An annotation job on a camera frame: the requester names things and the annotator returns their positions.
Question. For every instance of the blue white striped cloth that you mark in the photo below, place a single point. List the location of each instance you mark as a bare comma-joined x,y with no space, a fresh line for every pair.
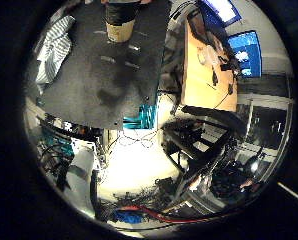
54,50

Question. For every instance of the black metal cart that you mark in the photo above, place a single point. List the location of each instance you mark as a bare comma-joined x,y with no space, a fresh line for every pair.
202,140

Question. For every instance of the light wooden desk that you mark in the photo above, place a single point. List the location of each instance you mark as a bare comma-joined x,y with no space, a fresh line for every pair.
202,80

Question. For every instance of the small black desk device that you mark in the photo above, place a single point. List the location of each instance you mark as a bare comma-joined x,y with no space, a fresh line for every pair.
214,78
230,89

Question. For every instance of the teal machine part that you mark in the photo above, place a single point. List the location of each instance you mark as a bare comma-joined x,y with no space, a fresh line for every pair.
57,143

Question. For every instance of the blue object on floor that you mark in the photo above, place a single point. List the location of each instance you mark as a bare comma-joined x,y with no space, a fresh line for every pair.
129,218

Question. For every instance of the open laptop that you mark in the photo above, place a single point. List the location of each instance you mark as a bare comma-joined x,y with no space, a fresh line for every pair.
223,9

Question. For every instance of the teal aluminium frame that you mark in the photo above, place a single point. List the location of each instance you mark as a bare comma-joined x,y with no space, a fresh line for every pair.
142,118

